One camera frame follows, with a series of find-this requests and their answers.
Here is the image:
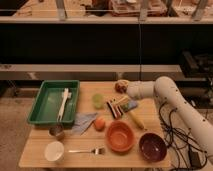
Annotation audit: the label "blue grey towel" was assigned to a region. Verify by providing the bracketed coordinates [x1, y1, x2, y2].
[71, 113, 97, 135]

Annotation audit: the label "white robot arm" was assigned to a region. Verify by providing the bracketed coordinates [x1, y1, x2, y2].
[127, 76, 213, 157]

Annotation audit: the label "small metal cup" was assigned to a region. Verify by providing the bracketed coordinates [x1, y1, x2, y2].
[49, 126, 65, 140]

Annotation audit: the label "white paper cup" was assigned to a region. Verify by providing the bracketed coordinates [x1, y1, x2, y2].
[44, 141, 65, 163]

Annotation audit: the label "brown toy food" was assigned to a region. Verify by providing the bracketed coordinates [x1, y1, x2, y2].
[115, 80, 129, 93]

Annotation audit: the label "green round sponge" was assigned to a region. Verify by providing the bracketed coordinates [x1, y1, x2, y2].
[92, 94, 104, 109]

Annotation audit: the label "striped colourful toy block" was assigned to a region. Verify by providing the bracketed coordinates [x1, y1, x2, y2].
[106, 96, 138, 119]

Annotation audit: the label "white plastic utensil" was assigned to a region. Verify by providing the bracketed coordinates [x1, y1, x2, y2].
[57, 88, 71, 122]

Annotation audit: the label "yellow banana toy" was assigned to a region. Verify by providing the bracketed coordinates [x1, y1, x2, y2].
[129, 111, 145, 129]

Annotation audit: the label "orange bowl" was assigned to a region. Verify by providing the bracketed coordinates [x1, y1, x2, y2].
[105, 121, 135, 153]

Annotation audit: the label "green plastic tray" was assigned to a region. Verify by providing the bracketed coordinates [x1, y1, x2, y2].
[28, 80, 80, 126]

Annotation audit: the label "silver fork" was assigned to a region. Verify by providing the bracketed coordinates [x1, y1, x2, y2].
[68, 148, 105, 155]

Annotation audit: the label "dark maroon bowl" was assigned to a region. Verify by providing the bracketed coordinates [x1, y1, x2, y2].
[139, 133, 167, 162]

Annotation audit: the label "black equipment on shelf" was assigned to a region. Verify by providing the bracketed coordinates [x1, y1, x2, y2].
[179, 51, 213, 78]

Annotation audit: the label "black power adapter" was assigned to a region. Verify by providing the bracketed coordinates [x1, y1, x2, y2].
[188, 149, 201, 167]

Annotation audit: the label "black cables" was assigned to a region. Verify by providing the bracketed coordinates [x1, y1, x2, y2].
[157, 100, 209, 169]

